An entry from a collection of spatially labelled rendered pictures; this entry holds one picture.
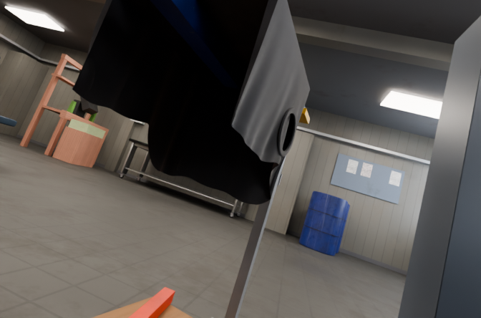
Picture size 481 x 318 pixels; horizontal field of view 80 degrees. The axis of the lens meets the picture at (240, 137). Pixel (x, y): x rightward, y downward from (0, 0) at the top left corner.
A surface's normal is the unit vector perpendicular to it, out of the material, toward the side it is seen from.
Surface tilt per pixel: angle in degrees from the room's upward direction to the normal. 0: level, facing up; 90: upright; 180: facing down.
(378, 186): 90
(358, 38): 90
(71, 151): 90
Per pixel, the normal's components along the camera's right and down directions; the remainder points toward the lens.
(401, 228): -0.17, -0.23
